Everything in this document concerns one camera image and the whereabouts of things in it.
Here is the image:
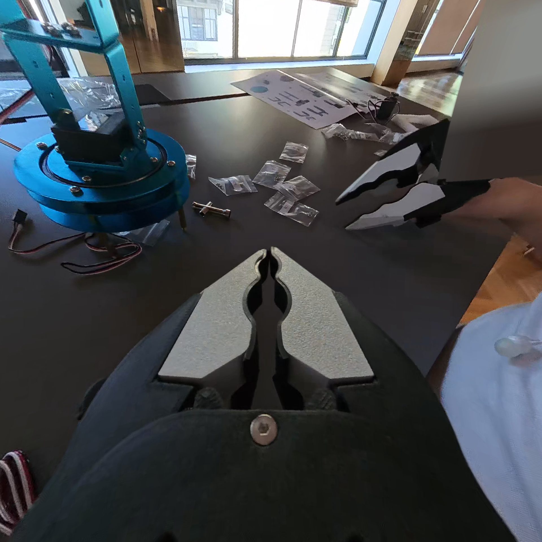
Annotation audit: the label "dark grey desk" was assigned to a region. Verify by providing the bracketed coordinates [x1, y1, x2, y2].
[0, 68, 509, 542]

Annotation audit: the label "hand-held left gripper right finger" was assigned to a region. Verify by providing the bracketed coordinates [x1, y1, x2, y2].
[270, 247, 375, 410]

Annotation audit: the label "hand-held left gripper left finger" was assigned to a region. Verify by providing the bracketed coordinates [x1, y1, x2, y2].
[158, 248, 270, 410]

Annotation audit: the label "person's right hand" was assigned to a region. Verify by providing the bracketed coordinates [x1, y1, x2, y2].
[449, 177, 542, 255]

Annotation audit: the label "open instruction manual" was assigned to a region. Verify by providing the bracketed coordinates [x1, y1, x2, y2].
[231, 70, 424, 130]

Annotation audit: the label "striped ribbon cable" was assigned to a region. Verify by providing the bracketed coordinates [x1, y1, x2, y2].
[0, 450, 38, 526]

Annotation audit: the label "crumpled large plastic wrapping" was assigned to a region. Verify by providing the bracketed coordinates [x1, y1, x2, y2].
[0, 76, 122, 113]

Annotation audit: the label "robot arm servo cable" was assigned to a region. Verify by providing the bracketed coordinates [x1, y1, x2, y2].
[8, 209, 143, 277]

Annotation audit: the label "wooden pillar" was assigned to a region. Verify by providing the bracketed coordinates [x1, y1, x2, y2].
[372, 0, 429, 86]

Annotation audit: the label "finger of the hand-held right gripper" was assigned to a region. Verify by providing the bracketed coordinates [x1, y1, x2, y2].
[345, 183, 445, 231]
[336, 142, 440, 206]

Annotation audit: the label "white foam frame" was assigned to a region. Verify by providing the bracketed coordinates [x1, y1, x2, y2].
[390, 113, 440, 133]

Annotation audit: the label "metal cross wrench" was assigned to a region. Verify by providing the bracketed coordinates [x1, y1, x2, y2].
[191, 201, 232, 221]

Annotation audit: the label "white earphone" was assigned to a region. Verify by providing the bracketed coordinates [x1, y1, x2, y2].
[494, 335, 542, 361]

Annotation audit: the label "large glass window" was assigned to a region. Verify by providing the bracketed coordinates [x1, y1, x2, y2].
[176, 0, 388, 64]

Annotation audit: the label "black servo motor with wires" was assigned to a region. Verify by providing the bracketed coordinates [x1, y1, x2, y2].
[345, 95, 387, 124]

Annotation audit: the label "scattered clear screw bags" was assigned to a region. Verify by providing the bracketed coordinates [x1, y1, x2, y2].
[185, 123, 421, 229]

